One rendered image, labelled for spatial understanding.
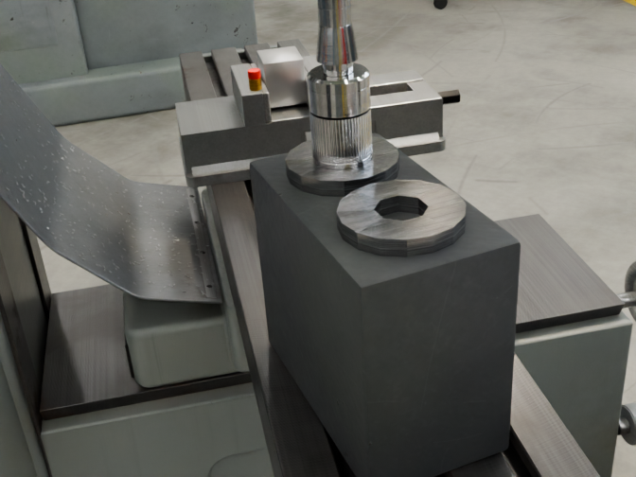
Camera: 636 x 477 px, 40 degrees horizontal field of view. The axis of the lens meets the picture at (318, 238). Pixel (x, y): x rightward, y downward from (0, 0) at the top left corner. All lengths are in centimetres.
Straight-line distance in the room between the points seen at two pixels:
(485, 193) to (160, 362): 217
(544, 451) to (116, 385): 60
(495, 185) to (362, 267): 262
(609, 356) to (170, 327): 60
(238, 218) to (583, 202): 217
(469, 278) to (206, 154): 60
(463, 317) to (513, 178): 264
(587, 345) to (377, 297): 72
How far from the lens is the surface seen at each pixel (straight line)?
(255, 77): 110
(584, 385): 129
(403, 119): 116
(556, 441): 72
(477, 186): 316
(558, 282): 128
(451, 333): 60
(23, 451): 112
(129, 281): 103
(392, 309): 56
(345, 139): 66
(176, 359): 108
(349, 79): 64
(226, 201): 108
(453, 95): 123
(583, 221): 297
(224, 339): 107
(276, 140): 113
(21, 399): 109
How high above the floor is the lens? 141
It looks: 30 degrees down
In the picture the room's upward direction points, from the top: 4 degrees counter-clockwise
